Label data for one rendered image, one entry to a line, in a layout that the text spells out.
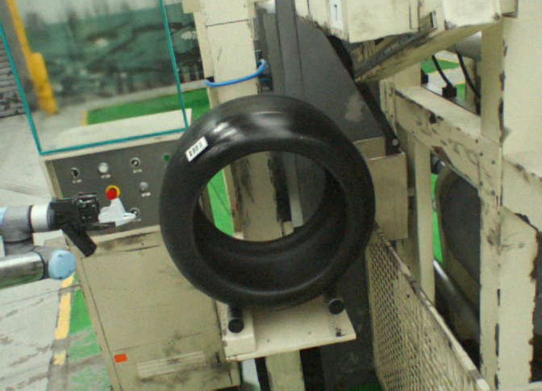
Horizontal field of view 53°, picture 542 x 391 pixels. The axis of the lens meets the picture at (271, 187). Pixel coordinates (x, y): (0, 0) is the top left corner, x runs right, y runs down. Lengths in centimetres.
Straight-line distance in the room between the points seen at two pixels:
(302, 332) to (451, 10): 100
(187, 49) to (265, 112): 904
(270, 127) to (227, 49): 39
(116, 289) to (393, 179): 119
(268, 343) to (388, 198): 58
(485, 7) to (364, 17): 20
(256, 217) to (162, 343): 88
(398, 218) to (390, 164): 19
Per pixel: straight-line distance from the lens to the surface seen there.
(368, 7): 104
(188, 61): 1038
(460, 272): 232
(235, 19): 162
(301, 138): 133
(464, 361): 122
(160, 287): 229
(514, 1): 113
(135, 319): 238
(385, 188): 175
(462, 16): 99
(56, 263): 145
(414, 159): 177
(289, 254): 175
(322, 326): 164
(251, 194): 175
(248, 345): 157
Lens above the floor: 179
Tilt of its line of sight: 22 degrees down
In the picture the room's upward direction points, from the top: 9 degrees counter-clockwise
